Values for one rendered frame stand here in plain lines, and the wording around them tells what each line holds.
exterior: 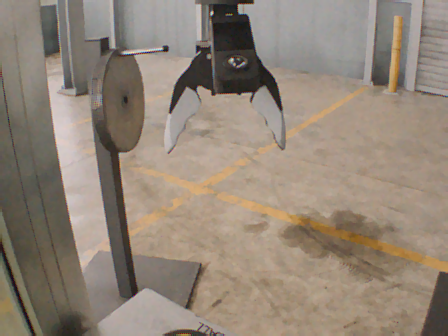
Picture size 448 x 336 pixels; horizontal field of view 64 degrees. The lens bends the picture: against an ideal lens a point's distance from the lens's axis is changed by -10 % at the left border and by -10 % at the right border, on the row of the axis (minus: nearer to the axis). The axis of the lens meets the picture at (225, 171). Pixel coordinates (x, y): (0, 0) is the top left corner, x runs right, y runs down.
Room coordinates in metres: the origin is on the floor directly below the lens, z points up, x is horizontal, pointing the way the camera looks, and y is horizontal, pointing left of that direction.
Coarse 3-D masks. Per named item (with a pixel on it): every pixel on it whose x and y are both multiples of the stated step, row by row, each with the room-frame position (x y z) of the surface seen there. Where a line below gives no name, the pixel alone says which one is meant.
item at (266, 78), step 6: (258, 60) 0.47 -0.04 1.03; (264, 66) 0.47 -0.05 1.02; (264, 72) 0.47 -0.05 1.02; (264, 78) 0.47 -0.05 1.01; (270, 78) 0.47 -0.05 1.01; (264, 84) 0.47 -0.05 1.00; (270, 84) 0.47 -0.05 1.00; (276, 84) 0.47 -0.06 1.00; (270, 90) 0.47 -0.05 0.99; (276, 90) 0.47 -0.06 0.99; (276, 96) 0.47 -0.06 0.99; (276, 102) 0.47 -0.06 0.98; (282, 108) 0.47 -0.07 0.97
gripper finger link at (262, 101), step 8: (264, 88) 0.47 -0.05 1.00; (256, 96) 0.47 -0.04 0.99; (264, 96) 0.47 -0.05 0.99; (256, 104) 0.47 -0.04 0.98; (264, 104) 0.47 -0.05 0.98; (272, 104) 0.47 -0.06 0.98; (264, 112) 0.47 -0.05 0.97; (272, 112) 0.47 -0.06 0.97; (280, 112) 0.47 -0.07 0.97; (264, 120) 0.48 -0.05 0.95; (272, 120) 0.47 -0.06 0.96; (280, 120) 0.47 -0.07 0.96; (272, 128) 0.47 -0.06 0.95; (280, 128) 0.47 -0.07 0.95; (280, 136) 0.47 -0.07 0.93; (280, 144) 0.47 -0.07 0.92
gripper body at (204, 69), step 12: (204, 0) 0.46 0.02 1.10; (216, 0) 0.46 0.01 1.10; (228, 0) 0.46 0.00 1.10; (240, 0) 0.46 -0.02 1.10; (252, 0) 0.48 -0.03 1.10; (216, 12) 0.48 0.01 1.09; (228, 12) 0.48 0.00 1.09; (204, 48) 0.46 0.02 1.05; (204, 60) 0.46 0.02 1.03; (204, 72) 0.46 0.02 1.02; (204, 84) 0.46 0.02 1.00
